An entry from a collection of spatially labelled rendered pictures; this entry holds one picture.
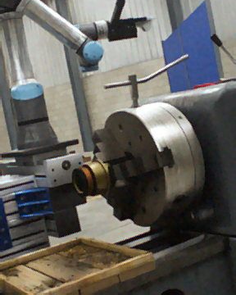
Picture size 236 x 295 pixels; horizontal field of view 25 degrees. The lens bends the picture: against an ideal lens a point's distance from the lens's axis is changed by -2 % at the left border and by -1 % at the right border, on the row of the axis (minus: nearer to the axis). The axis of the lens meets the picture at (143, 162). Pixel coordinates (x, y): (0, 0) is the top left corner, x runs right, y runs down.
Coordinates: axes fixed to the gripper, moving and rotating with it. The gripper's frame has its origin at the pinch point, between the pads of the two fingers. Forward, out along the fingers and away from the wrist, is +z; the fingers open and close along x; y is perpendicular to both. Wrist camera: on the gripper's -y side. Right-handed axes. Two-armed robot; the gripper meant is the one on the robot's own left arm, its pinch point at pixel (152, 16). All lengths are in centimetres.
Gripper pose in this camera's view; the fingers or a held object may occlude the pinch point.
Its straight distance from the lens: 221.6
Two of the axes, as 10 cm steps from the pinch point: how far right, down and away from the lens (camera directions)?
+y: 1.5, 9.6, 2.4
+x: 2.7, 1.9, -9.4
